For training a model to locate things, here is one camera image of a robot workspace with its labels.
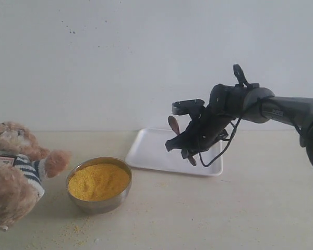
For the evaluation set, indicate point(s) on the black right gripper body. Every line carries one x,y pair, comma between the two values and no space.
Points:
205,131

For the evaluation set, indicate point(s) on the white plastic tray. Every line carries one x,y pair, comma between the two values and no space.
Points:
148,151

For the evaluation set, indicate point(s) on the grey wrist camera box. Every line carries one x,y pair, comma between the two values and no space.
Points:
190,107

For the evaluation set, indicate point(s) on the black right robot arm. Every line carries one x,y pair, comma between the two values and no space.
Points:
259,105

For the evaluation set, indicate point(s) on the yellow millet grains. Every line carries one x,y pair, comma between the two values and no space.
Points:
98,182

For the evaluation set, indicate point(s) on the stainless steel bowl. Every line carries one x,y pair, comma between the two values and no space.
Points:
108,205

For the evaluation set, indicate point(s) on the dark wooden spoon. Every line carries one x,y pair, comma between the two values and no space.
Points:
175,128

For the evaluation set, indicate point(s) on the tan teddy bear striped sweater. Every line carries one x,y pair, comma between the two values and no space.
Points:
24,164

